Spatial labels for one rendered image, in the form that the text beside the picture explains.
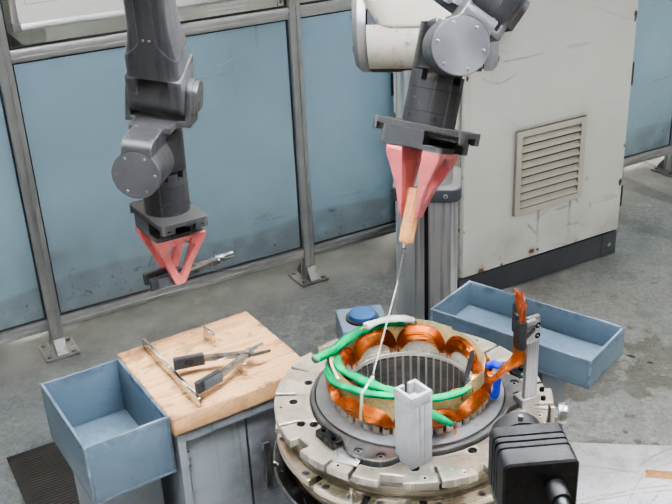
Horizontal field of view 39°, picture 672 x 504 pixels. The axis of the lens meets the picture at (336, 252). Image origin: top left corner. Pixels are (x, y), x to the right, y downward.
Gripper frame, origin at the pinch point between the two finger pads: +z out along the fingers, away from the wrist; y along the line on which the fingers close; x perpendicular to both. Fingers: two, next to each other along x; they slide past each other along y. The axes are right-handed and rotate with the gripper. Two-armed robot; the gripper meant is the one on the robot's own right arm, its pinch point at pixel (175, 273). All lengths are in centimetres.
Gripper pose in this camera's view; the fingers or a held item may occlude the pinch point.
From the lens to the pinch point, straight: 126.2
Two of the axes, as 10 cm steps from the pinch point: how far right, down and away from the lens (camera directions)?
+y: 5.5, 3.3, -7.7
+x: 8.3, -2.5, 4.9
